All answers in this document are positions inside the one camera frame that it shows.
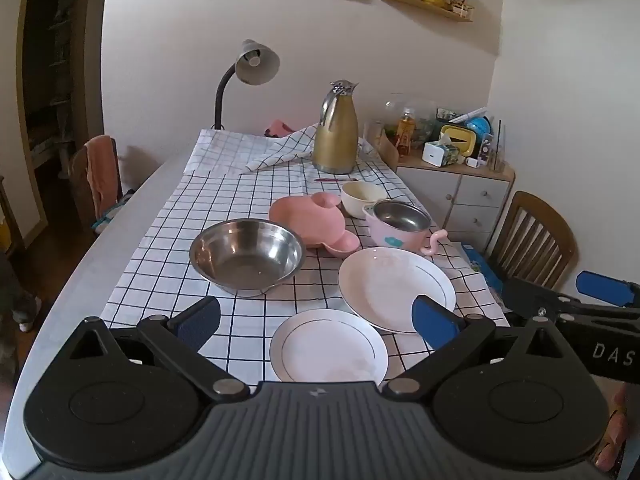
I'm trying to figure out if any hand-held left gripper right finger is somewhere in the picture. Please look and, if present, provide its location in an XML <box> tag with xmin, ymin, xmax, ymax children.
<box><xmin>380</xmin><ymin>296</ymin><xmax>568</xmax><ymax>403</ymax></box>

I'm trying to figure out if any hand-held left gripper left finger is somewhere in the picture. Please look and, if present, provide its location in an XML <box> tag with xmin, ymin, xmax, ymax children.
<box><xmin>70</xmin><ymin>296</ymin><xmax>251</xmax><ymax>403</ymax></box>

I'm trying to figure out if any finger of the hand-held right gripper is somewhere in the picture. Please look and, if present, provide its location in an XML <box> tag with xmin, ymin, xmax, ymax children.
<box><xmin>576</xmin><ymin>271</ymin><xmax>640</xmax><ymax>308</ymax></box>
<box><xmin>500</xmin><ymin>279</ymin><xmax>585</xmax><ymax>319</ymax></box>

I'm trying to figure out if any large white plate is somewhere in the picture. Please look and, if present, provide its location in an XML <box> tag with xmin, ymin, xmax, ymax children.
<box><xmin>338</xmin><ymin>247</ymin><xmax>457</xmax><ymax>334</ymax></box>

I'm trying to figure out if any stainless steel bowl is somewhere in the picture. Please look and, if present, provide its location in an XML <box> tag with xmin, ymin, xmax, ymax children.
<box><xmin>189</xmin><ymin>218</ymin><xmax>306</xmax><ymax>297</ymax></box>

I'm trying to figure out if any pink pot with steel liner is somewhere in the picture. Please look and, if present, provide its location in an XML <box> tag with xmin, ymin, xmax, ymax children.
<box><xmin>362</xmin><ymin>199</ymin><xmax>448</xmax><ymax>257</ymax></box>

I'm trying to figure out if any small white plate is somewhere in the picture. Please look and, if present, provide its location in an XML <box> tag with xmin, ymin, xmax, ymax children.
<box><xmin>269</xmin><ymin>309</ymin><xmax>389</xmax><ymax>385</ymax></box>

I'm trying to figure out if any pink bear-shaped plate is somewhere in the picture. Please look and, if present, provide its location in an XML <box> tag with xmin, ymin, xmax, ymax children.
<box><xmin>269</xmin><ymin>191</ymin><xmax>361</xmax><ymax>259</ymax></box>

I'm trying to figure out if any cream bowl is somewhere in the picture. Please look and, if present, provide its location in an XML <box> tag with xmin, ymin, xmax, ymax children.
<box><xmin>341</xmin><ymin>181</ymin><xmax>388</xmax><ymax>219</ymax></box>

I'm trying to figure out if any person's right hand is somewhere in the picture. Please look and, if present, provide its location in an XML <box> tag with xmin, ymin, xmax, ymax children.
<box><xmin>595</xmin><ymin>389</ymin><xmax>632</xmax><ymax>473</ymax></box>

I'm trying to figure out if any blue printed booklet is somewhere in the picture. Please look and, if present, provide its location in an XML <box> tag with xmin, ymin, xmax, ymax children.
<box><xmin>460</xmin><ymin>242</ymin><xmax>506</xmax><ymax>306</ymax></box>

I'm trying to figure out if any brown wooden slatted chair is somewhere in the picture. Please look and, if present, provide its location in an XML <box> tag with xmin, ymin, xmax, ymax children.
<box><xmin>482</xmin><ymin>191</ymin><xmax>578</xmax><ymax>291</ymax></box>

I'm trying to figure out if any white checkered tablecloth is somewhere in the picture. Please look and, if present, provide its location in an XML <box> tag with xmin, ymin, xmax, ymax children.
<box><xmin>100</xmin><ymin>122</ymin><xmax>511</xmax><ymax>386</ymax></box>

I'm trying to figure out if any white wooden cabinet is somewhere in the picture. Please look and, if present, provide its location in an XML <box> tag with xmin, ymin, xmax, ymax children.
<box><xmin>380</xmin><ymin>130</ymin><xmax>516</xmax><ymax>256</ymax></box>

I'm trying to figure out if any yellow tissue box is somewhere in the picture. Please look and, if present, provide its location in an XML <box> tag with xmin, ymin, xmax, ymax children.
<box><xmin>439</xmin><ymin>125</ymin><xmax>481</xmax><ymax>157</ymax></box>

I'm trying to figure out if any pink towel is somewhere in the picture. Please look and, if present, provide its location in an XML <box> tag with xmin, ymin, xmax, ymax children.
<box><xmin>84</xmin><ymin>135</ymin><xmax>118</xmax><ymax>216</ymax></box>

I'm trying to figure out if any dark wooden chair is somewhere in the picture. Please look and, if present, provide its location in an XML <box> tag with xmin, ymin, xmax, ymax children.
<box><xmin>67</xmin><ymin>135</ymin><xmax>136</xmax><ymax>233</ymax></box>

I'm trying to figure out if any orange liquid bottle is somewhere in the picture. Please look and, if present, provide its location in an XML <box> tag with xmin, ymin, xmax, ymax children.
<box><xmin>396</xmin><ymin>108</ymin><xmax>417</xmax><ymax>156</ymax></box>

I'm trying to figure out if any gold thermos jug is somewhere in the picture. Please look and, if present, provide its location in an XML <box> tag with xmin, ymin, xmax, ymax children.
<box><xmin>312</xmin><ymin>79</ymin><xmax>360</xmax><ymax>174</ymax></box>

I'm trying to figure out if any grey desk lamp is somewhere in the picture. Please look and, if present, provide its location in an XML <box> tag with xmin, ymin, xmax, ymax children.
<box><xmin>214</xmin><ymin>39</ymin><xmax>281</xmax><ymax>131</ymax></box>

